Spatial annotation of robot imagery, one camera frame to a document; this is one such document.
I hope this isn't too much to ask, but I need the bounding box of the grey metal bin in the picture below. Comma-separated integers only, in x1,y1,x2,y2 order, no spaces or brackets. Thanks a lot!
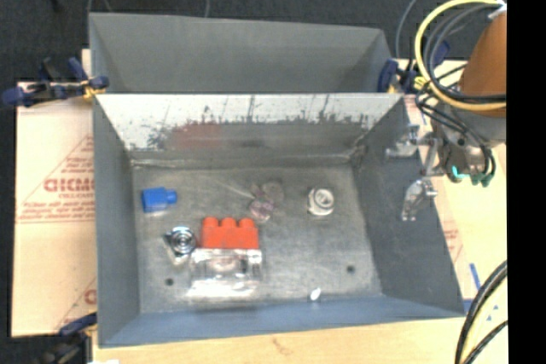
87,12,467,349

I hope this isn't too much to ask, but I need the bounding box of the silver round metal piece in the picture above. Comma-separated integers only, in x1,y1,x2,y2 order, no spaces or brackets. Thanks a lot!
162,225,199,266

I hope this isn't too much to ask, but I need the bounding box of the brown cardboard board red print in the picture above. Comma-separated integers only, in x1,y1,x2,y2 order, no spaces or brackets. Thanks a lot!
10,57,508,338

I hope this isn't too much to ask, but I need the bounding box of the red toy brick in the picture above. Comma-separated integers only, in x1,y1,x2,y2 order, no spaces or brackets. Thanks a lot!
200,217,262,251

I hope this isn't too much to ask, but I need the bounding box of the clear pinkish plastic piece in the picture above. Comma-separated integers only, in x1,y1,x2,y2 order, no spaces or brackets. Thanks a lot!
248,180,285,222

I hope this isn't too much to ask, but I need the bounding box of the blue small block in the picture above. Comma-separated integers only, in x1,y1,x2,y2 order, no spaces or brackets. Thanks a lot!
141,186,178,214

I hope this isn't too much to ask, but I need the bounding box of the clear plastic box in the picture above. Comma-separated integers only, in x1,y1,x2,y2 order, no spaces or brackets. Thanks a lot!
186,246,264,300

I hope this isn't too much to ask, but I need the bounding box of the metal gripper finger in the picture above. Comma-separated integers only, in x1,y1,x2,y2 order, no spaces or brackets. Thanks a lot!
399,178,439,222
385,124,424,161

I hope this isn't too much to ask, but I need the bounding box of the white round cap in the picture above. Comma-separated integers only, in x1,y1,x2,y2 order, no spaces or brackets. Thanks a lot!
306,187,336,217

